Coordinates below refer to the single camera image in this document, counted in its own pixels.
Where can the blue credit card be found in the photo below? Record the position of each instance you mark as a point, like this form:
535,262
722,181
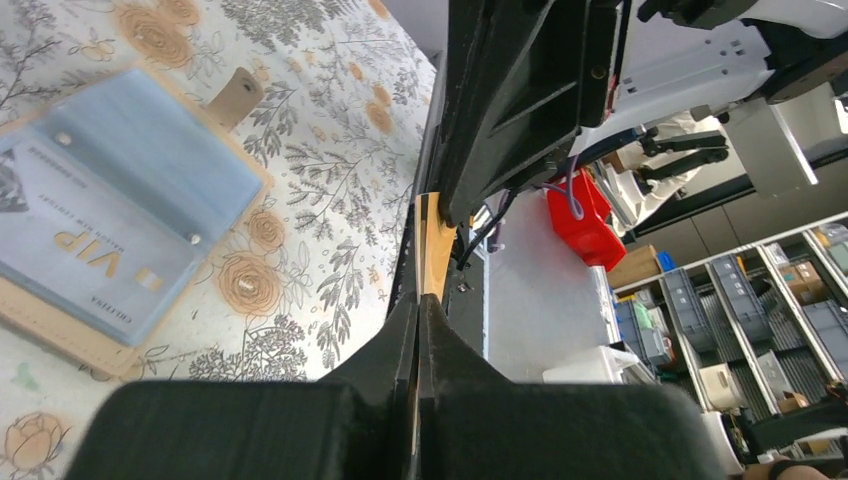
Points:
72,240

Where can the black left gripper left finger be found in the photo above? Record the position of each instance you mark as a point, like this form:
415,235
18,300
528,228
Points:
356,422

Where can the floral patterned table mat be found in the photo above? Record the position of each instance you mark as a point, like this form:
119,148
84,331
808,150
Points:
305,280

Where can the gold credit card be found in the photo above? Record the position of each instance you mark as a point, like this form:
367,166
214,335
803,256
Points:
433,243

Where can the grey storage shelf rack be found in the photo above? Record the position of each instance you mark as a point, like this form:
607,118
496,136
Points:
748,328

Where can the red plastic bin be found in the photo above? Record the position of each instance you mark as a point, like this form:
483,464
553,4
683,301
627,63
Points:
591,238

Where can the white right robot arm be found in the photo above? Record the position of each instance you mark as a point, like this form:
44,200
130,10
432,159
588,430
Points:
715,55

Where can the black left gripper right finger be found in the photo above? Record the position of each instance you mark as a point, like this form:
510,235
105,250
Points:
476,424

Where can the black card box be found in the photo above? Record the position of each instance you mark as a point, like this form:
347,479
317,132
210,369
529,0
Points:
516,80

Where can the tan leather card holder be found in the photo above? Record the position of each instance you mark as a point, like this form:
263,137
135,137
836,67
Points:
137,131

